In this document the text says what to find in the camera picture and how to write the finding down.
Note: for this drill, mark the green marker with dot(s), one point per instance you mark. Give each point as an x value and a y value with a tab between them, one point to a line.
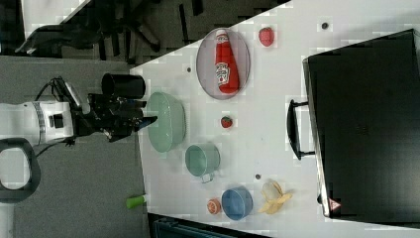
133	202

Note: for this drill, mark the red toy apple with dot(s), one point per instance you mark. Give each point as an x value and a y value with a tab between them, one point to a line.
266	36

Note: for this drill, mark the red ketchup bottle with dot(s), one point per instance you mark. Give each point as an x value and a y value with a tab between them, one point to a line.
226	70

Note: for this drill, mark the peeled toy banana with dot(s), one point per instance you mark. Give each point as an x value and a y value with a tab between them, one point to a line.
274	197

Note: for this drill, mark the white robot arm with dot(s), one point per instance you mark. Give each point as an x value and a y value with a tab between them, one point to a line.
49	122

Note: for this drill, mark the black cylinder container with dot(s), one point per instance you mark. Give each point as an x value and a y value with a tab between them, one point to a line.
123	85

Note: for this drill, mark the green mug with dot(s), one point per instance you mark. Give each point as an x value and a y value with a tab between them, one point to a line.
202	161

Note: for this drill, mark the black oven door handle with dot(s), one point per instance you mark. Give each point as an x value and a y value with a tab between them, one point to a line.
293	130

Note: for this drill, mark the black office chair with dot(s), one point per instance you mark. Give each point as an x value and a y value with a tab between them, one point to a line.
81	24

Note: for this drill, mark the blue cup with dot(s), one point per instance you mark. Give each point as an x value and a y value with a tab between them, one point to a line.
237	203

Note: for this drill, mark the black toaster oven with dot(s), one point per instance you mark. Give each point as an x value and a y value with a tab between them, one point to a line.
363	101

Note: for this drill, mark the grey round plate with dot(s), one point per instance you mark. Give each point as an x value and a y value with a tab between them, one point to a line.
205	63

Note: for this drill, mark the toy orange slice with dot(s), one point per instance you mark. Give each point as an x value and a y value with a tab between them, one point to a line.
213	206

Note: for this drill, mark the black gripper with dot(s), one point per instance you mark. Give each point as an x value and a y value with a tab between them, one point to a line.
117	117

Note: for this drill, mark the green colander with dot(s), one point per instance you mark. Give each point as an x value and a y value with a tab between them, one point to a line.
170	128

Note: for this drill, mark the toy strawberry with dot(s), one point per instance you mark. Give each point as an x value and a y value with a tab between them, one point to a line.
226	122

